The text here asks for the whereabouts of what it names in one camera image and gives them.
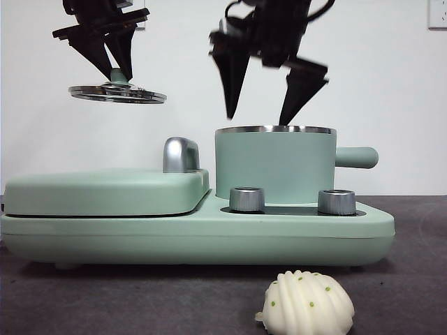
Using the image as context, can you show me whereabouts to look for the silver control knob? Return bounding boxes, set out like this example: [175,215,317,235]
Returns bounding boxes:
[228,186,265,214]
[317,188,358,216]

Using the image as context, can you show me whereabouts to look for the silver griddle lid handle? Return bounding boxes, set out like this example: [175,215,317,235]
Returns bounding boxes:
[162,136,201,174]

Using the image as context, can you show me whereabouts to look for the mint green pot with handle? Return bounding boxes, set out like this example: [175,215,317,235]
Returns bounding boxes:
[214,124,379,205]

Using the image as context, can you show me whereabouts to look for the glass pot lid green knob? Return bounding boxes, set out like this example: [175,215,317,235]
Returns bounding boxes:
[68,68,167,105]

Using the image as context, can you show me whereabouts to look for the mint green breakfast machine base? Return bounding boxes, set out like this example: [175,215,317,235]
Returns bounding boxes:
[0,188,397,271]

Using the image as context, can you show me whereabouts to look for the white ridged bun green specks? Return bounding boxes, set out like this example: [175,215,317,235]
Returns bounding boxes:
[254,269,356,335]

